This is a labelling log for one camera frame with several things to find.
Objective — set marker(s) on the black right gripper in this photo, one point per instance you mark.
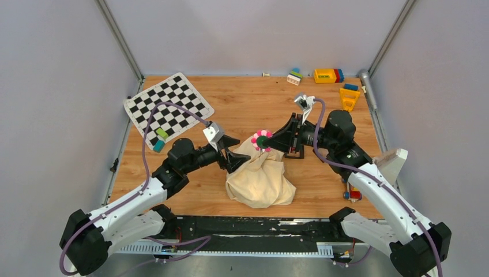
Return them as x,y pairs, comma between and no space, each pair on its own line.
282,139

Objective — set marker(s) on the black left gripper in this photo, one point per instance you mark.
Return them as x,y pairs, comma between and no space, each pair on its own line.
234,161

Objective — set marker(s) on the pink flower brooch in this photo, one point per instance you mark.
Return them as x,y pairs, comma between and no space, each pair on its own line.
259,138

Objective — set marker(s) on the cream yellow garment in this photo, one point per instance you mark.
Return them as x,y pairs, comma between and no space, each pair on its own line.
260,181

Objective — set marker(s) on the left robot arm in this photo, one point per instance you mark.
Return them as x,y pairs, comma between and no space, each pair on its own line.
89,239

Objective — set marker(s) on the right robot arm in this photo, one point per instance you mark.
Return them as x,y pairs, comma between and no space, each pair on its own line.
415,245

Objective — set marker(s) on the white toy brick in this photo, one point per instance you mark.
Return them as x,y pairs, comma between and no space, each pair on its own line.
293,79

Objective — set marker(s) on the teal block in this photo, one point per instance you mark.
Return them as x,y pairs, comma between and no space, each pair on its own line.
158,146

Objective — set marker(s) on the lime green block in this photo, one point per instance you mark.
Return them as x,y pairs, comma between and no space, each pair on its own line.
161,133

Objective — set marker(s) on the green blue brick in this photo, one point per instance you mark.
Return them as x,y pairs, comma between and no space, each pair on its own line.
296,72

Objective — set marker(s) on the yellow toy bin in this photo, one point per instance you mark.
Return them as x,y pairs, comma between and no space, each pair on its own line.
325,76

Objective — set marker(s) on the colourful toy car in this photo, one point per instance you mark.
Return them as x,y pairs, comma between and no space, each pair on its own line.
351,193

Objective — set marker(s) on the red blue brick stack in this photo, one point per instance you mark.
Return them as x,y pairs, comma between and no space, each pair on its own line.
339,75

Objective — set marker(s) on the blue toy brick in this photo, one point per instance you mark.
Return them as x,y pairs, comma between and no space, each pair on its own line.
351,87

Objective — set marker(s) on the grey metal cylinder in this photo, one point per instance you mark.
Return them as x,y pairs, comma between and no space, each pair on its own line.
369,92

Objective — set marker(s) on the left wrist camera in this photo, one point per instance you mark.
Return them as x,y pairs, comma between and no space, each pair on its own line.
213,133

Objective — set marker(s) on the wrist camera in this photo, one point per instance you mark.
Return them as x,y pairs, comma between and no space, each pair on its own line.
305,103
213,133

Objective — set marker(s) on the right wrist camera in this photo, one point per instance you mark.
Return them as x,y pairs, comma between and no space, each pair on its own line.
305,103

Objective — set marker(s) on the yellow toy frame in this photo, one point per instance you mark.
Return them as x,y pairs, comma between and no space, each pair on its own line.
348,98

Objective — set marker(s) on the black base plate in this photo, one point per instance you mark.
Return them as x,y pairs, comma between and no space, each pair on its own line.
252,234

